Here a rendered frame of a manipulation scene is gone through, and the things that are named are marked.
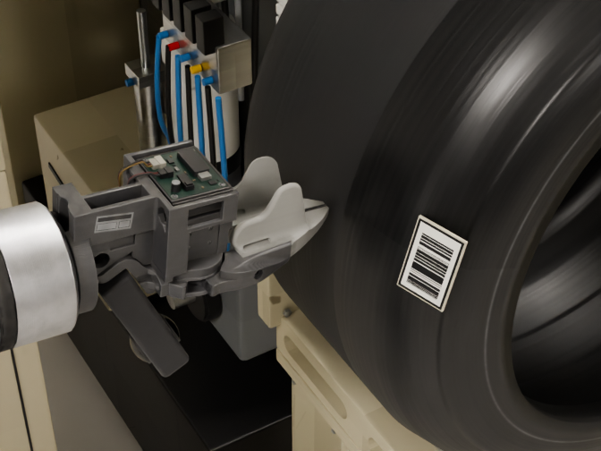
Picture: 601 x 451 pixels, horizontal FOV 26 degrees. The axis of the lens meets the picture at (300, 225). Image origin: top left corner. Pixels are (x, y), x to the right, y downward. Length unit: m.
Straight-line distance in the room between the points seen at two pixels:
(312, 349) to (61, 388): 1.23
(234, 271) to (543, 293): 0.57
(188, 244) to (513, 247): 0.23
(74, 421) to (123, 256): 1.64
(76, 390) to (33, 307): 1.73
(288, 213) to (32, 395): 0.98
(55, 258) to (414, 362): 0.30
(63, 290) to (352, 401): 0.56
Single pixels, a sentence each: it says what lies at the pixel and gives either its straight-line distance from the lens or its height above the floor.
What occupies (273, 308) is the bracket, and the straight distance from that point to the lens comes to 1.41.
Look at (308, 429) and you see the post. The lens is 1.77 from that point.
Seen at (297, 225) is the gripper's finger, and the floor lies 1.25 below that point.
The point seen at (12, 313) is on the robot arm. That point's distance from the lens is 0.83.
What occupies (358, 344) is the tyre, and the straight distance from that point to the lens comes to 1.02.
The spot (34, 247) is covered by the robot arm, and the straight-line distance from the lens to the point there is 0.83.
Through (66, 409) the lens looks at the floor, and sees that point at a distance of 2.53.
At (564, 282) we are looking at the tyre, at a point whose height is 0.92.
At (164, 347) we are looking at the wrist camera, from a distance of 0.95.
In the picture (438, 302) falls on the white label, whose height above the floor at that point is 1.22.
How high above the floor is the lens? 1.86
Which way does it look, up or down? 40 degrees down
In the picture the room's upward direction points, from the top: straight up
